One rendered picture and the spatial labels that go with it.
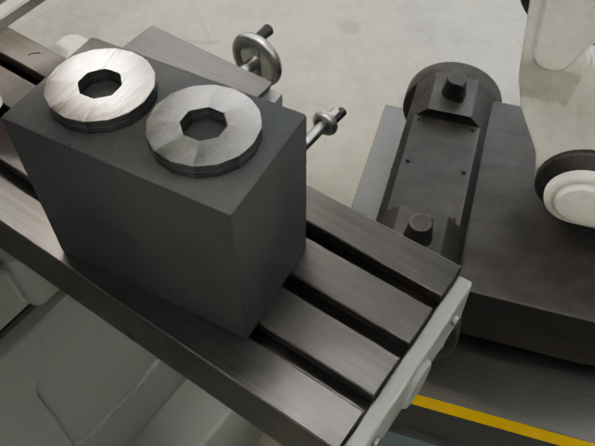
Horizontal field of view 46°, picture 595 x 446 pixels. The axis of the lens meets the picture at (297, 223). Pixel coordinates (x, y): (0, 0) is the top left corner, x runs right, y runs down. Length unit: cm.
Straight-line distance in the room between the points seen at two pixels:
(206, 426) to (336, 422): 81
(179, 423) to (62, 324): 48
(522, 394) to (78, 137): 91
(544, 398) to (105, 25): 195
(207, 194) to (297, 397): 21
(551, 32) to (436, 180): 40
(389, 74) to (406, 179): 114
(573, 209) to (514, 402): 34
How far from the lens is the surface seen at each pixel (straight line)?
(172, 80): 61
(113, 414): 130
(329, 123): 141
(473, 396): 124
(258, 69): 140
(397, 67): 238
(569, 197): 113
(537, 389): 128
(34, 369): 104
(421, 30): 255
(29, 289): 91
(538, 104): 107
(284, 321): 67
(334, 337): 66
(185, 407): 144
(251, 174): 53
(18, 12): 106
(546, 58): 96
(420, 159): 127
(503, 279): 116
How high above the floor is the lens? 151
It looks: 52 degrees down
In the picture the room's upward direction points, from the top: 1 degrees counter-clockwise
